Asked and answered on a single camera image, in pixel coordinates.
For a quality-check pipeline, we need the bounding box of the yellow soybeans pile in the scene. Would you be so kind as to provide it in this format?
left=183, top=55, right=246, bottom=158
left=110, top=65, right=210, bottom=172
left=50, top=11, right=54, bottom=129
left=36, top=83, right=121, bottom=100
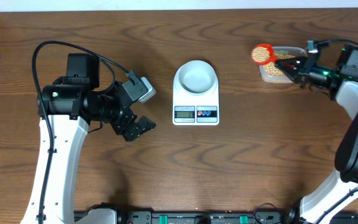
left=263, top=53, right=295, bottom=77

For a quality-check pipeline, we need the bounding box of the left black cable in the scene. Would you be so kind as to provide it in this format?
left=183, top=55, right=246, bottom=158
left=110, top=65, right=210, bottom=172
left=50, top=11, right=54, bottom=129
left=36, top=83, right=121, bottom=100
left=31, top=40, right=136, bottom=224

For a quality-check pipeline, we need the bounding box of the clear plastic food container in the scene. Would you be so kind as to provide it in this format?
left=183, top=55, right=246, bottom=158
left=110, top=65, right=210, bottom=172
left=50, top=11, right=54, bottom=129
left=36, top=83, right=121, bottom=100
left=259, top=47, right=307, bottom=84

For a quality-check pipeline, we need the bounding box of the red plastic measuring scoop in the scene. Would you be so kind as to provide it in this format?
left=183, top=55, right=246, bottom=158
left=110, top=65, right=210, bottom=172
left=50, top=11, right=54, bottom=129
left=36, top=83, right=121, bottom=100
left=251, top=44, right=277, bottom=66

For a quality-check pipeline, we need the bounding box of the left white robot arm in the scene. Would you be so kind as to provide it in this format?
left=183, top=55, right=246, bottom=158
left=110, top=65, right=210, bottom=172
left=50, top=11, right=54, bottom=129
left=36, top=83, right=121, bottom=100
left=22, top=54, right=156, bottom=223

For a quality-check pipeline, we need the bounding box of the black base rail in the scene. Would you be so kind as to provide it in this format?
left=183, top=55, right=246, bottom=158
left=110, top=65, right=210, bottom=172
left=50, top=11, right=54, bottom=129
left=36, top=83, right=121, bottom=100
left=73, top=210, right=358, bottom=224

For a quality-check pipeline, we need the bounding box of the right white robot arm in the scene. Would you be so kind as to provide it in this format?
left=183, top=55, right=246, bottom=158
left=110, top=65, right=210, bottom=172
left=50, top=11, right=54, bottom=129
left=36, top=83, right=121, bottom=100
left=275, top=39, right=358, bottom=223

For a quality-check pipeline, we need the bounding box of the pale blue round bowl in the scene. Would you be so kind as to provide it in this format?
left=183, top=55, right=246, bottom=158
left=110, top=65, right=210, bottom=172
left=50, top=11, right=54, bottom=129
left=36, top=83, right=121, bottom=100
left=176, top=60, right=218, bottom=95

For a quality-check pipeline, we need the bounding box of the white digital kitchen scale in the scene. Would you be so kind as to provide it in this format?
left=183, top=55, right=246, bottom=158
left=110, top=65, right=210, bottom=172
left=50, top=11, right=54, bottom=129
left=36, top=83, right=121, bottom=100
left=172, top=73, right=220, bottom=126

